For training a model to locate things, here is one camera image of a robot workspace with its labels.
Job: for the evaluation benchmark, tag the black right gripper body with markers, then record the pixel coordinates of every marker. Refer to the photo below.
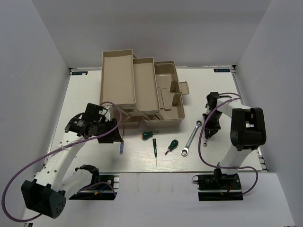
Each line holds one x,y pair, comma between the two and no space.
213,123

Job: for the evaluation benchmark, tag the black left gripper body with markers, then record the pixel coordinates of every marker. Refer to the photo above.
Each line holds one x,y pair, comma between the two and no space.
105,126

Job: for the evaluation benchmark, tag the blue handled long screwdriver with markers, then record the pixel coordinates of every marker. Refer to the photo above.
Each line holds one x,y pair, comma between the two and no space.
121,150

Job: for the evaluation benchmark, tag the beige plastic toolbox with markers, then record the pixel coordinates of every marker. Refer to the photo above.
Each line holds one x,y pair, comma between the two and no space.
143,89

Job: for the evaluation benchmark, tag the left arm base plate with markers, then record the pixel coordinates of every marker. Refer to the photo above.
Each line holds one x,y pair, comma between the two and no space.
103,188

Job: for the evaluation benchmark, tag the stubby green orange-capped screwdriver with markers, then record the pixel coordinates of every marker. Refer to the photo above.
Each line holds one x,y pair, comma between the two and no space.
148,134

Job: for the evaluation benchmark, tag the stubby green handled screwdriver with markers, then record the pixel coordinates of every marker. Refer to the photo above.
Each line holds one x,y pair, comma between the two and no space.
172,146

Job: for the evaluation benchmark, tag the large ratchet wrench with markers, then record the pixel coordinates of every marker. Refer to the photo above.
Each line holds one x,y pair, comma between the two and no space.
185,150

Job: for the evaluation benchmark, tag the slim black green precision screwdriver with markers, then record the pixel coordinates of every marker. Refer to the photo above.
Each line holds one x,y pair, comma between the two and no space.
155,150

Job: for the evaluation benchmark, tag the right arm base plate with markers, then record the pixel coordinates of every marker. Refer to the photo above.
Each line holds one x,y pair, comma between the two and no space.
218,187

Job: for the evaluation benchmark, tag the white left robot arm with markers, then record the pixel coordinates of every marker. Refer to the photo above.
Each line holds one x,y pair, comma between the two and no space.
49,191

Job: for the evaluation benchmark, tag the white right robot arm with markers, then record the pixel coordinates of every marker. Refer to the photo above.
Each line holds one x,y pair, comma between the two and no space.
247,131

